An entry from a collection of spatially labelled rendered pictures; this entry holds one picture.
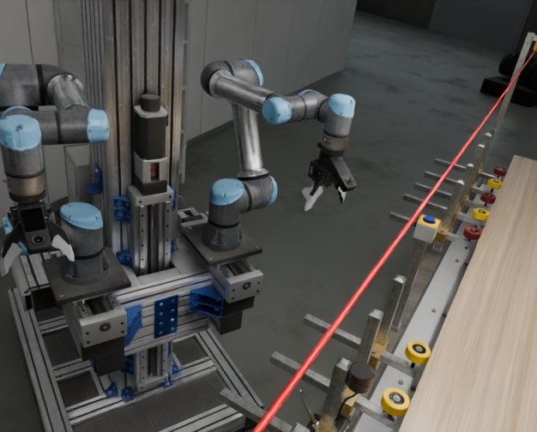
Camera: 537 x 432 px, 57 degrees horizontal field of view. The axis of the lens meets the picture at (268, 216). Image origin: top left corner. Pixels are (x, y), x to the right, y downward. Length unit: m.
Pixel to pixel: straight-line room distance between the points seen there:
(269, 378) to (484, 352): 1.26
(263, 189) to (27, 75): 0.83
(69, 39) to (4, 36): 0.40
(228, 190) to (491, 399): 1.06
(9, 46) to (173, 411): 2.38
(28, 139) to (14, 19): 2.51
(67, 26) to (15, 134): 2.63
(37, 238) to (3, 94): 0.54
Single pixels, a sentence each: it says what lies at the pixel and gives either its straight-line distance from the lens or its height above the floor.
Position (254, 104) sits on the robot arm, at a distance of 1.49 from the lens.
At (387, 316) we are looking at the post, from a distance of 1.78.
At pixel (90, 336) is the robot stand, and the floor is 0.94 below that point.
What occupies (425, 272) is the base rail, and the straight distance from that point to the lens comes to 2.56.
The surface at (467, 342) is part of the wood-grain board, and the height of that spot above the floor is 0.90.
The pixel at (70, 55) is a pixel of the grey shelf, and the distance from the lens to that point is 3.70.
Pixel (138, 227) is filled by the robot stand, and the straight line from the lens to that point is 1.73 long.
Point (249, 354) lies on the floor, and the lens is 2.86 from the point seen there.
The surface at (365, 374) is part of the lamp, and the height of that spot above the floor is 1.15.
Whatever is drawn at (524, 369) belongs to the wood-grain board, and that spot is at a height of 0.90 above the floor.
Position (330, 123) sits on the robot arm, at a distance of 1.44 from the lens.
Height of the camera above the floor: 2.05
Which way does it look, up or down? 30 degrees down
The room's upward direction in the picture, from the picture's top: 8 degrees clockwise
